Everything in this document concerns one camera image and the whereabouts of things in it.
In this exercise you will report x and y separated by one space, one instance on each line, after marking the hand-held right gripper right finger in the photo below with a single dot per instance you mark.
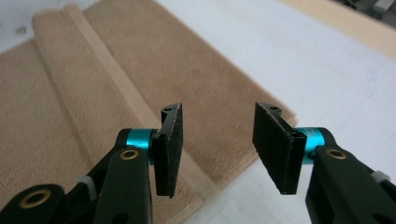
339 186

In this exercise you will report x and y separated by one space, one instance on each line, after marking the tan towel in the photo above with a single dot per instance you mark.
77 109

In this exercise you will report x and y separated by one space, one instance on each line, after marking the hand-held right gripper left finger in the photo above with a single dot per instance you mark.
127 186

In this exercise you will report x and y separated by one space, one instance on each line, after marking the white grid mat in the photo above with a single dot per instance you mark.
311 77

